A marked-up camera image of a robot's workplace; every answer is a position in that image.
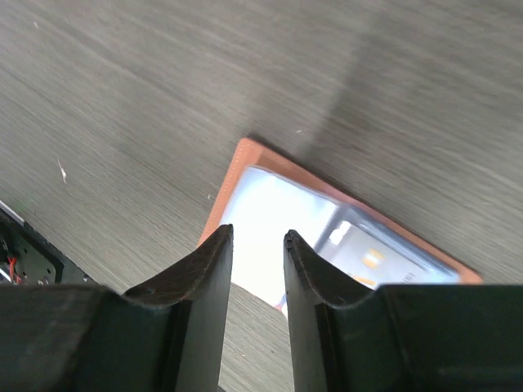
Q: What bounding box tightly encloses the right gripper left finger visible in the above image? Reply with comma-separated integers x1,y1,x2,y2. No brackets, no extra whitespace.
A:
1,225,233,391

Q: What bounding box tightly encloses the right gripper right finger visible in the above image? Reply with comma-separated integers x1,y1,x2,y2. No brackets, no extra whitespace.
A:
284,231,522,391

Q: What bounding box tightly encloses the pink leather card holder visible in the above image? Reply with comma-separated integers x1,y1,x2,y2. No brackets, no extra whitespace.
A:
200,138,483,313

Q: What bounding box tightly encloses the white VIP credit card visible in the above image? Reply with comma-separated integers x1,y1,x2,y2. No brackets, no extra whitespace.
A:
315,220,460,289

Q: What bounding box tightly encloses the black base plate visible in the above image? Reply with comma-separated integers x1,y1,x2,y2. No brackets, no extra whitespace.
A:
1,203,95,285

